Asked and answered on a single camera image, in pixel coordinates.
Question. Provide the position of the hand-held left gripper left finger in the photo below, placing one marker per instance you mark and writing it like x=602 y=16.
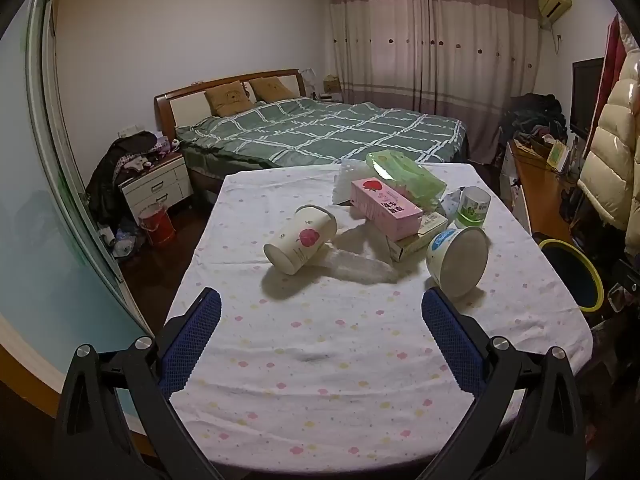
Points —
x=192 y=335

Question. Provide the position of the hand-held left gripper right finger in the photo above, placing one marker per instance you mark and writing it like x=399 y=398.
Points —
x=452 y=340

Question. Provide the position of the white round tub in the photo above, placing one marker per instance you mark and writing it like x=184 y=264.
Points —
x=462 y=265

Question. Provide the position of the small cardboard box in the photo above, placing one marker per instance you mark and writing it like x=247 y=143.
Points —
x=415 y=245

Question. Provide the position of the green label jar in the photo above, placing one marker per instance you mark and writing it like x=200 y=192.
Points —
x=474 y=207

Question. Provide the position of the yellow rim trash bin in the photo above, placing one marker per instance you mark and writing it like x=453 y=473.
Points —
x=570 y=275

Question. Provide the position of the white apple print cup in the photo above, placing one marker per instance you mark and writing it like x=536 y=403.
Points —
x=300 y=240

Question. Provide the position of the pink carton box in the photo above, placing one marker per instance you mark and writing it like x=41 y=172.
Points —
x=385 y=207

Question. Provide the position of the green plastic packet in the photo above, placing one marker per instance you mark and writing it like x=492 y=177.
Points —
x=405 y=172

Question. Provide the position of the red bucket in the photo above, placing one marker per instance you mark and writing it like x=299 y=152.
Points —
x=157 y=225

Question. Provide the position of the dotted white tablecloth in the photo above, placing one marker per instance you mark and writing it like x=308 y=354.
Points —
x=325 y=360

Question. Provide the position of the crumpled silver wrapper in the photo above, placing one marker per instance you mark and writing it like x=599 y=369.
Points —
x=450 y=205

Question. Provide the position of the white nightstand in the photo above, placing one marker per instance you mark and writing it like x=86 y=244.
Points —
x=155 y=185

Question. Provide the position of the wooden cabinet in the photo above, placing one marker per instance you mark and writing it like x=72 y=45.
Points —
x=542 y=190

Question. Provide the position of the dark clothes pile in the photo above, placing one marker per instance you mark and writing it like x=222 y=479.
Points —
x=115 y=170

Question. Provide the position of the frosted glass sliding door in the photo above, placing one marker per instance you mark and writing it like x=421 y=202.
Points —
x=50 y=210

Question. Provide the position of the green white box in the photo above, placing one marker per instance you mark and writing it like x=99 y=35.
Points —
x=557 y=154

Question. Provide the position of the wooden bed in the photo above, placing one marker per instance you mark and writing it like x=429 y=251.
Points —
x=185 y=107

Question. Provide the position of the brown pillow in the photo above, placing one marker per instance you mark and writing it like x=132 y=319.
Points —
x=272 y=90
x=227 y=99

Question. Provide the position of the dark clothes heap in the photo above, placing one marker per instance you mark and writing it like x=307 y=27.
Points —
x=535 y=115

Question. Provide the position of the green checked duvet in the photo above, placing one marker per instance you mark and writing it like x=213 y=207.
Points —
x=325 y=130

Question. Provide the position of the cream puffer jacket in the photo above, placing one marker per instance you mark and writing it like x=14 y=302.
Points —
x=610 y=150

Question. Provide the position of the black television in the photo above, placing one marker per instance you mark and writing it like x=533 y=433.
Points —
x=587 y=95

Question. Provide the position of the brown cardboard box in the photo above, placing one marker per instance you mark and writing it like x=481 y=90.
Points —
x=332 y=84

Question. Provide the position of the pink beige curtain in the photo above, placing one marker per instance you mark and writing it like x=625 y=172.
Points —
x=425 y=50

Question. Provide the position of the red garment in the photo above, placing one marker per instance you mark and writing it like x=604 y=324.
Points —
x=611 y=55

